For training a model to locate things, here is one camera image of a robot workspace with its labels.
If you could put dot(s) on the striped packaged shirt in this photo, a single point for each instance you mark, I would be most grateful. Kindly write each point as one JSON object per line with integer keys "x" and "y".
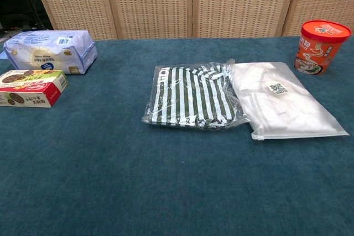
{"x": 190, "y": 97}

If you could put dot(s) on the white packaged shirt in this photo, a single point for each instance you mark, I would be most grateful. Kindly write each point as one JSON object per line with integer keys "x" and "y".
{"x": 290, "y": 111}

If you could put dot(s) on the blue felt table mat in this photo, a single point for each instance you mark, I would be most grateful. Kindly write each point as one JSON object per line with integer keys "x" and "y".
{"x": 110, "y": 178}

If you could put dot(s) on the wicker folding screen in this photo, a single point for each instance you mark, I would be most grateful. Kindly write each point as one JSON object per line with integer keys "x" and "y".
{"x": 155, "y": 4}

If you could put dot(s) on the white blue tissue pack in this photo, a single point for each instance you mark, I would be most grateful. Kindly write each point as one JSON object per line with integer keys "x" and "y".
{"x": 49, "y": 51}

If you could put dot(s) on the red green cookie box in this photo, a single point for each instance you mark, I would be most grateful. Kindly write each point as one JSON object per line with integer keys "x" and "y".
{"x": 30, "y": 92}

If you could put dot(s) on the red instant noodle cup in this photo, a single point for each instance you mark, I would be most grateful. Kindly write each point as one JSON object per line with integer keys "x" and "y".
{"x": 318, "y": 51}

